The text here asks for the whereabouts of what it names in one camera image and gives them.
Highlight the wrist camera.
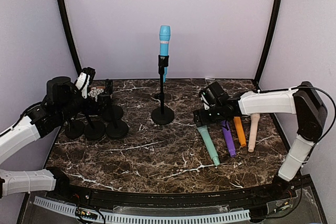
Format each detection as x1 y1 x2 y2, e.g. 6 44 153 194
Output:
75 67 96 99
200 95 210 110

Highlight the white slotted cable duct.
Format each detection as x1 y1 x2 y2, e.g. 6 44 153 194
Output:
33 196 250 223

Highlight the orange microphone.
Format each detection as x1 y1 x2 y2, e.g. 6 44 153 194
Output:
234 116 247 147

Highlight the beige microphone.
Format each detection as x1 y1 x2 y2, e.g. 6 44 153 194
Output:
248 113 260 153

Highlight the black stand of purple microphone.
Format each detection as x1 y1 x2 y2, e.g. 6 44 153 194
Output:
102 79 123 122

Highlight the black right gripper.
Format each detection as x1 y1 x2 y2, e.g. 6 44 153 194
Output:
193 104 225 127

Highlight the mint green microphone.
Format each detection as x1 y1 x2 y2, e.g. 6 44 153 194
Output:
197 125 220 166

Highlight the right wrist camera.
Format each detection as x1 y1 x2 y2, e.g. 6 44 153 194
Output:
200 95 210 110

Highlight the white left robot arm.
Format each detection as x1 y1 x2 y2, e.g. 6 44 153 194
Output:
1 72 113 201

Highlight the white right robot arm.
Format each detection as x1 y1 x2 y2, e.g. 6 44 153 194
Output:
193 81 335 200

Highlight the left black frame post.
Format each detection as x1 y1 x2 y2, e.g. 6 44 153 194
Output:
57 0 82 75

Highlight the black stand of mint microphone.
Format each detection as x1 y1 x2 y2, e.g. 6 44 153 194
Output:
105 95 130 140

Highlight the black frame post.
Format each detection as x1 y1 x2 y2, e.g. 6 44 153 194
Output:
57 0 82 75
254 0 281 86

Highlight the flower pattern ceramic plate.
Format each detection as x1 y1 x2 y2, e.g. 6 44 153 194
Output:
88 86 105 97

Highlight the black front rail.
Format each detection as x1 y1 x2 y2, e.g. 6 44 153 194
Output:
47 184 285 209

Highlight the black stand of beige microphone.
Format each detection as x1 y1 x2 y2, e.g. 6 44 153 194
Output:
84 114 106 141

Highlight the blue microphone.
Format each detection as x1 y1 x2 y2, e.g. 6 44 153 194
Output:
159 25 172 83

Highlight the right black frame post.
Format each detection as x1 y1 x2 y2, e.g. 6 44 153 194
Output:
254 0 281 86

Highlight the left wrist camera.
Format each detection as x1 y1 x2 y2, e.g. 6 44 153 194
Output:
75 67 96 99

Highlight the black stand of orange microphone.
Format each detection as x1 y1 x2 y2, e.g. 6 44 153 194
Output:
65 119 85 139

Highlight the black stand of blue microphone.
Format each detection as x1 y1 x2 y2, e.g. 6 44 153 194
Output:
151 55 174 125

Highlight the purple microphone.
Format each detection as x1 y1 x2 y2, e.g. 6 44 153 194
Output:
221 120 236 157

